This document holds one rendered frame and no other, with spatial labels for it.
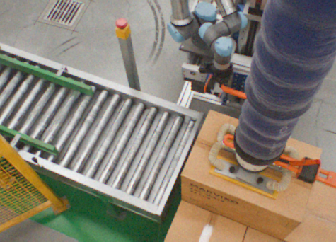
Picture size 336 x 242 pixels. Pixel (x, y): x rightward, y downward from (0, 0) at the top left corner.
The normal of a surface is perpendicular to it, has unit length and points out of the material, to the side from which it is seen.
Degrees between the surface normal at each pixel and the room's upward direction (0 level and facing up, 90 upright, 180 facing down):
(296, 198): 0
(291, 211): 0
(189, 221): 0
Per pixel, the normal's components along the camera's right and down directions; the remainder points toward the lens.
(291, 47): -0.37, 0.78
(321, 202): -0.04, -0.47
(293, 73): -0.22, 0.69
